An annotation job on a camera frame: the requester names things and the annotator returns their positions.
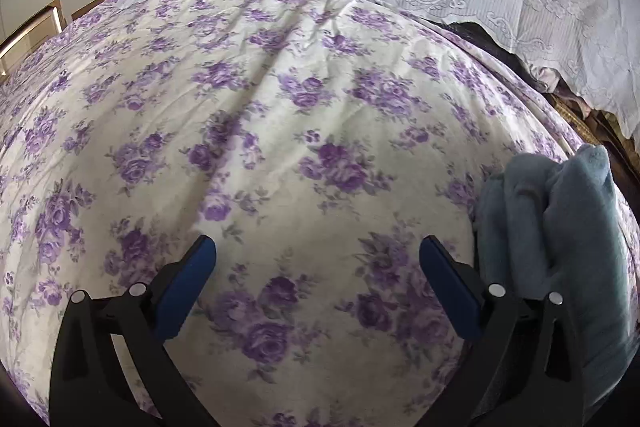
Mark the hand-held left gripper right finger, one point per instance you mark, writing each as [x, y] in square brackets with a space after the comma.
[445, 282]

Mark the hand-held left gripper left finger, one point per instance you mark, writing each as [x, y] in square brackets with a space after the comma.
[187, 282]

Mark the blue fleece garment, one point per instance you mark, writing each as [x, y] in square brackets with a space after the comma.
[560, 227]

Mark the purple floral bedsheet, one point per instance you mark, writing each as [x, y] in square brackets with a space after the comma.
[300, 132]

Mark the brown woven blanket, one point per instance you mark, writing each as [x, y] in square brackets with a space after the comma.
[575, 119]

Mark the pink cloth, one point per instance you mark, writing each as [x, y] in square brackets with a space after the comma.
[550, 79]

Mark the dark cloth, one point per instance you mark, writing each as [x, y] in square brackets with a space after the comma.
[480, 34]

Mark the wooden bedside cabinet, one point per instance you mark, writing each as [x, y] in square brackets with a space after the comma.
[30, 37]

